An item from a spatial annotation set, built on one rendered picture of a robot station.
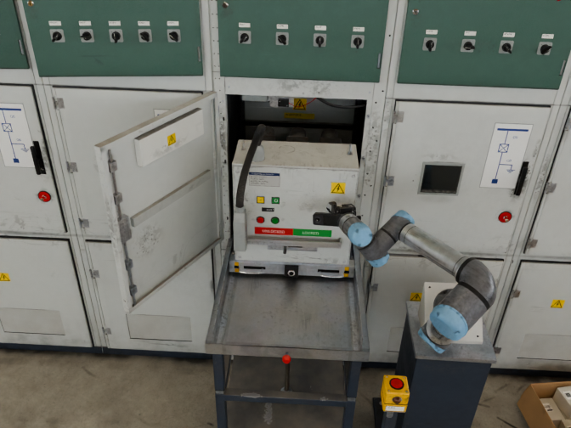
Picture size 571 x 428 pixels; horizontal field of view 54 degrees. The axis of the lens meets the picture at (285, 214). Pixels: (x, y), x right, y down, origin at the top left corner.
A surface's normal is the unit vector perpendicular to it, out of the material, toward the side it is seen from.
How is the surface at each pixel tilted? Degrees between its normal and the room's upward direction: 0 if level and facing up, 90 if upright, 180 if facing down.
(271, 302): 0
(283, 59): 90
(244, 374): 0
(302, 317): 0
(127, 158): 90
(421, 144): 90
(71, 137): 90
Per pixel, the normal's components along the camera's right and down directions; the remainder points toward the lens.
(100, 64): 0.09, 0.55
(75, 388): 0.03, -0.83
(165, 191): 0.84, 0.31
